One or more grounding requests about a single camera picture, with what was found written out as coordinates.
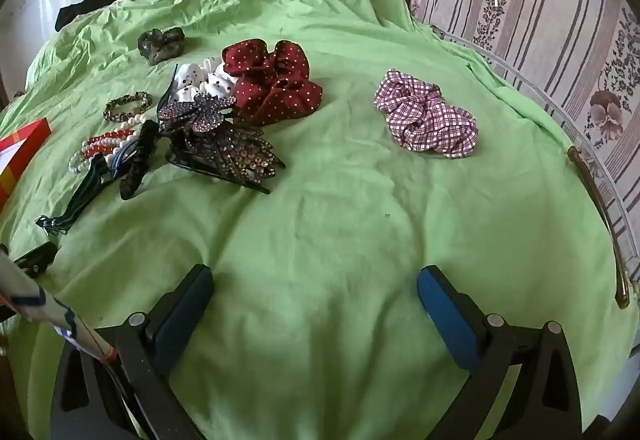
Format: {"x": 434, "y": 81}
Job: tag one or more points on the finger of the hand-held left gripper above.
{"x": 37, "y": 257}

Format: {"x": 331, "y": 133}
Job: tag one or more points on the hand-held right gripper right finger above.
{"x": 445, "y": 315}

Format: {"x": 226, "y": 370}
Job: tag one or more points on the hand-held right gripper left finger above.
{"x": 187, "y": 315}

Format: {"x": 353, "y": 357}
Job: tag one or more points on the blue striped elastic band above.
{"x": 82, "y": 195}

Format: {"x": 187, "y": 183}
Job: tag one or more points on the red-rimmed white tray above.
{"x": 30, "y": 140}

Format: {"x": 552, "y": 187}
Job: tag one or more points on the black hair claw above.
{"x": 135, "y": 170}

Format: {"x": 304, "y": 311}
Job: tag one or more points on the glittery dark scrunchie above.
{"x": 235, "y": 155}

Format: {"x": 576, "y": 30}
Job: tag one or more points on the pink plaid scrunchie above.
{"x": 425, "y": 120}

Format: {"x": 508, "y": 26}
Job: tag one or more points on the butterfly rhinestone hair clip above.
{"x": 197, "y": 115}

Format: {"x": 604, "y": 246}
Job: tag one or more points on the red polka dot scrunchie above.
{"x": 280, "y": 85}

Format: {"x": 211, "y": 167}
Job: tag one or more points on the green bed sheet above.
{"x": 325, "y": 230}

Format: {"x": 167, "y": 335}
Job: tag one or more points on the white dotted scrunchie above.
{"x": 186, "y": 77}

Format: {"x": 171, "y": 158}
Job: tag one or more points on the dark green scrunchie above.
{"x": 160, "y": 45}

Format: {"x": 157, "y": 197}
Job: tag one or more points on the black clothing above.
{"x": 95, "y": 2}

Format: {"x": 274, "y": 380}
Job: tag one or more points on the striped floral cushion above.
{"x": 550, "y": 20}

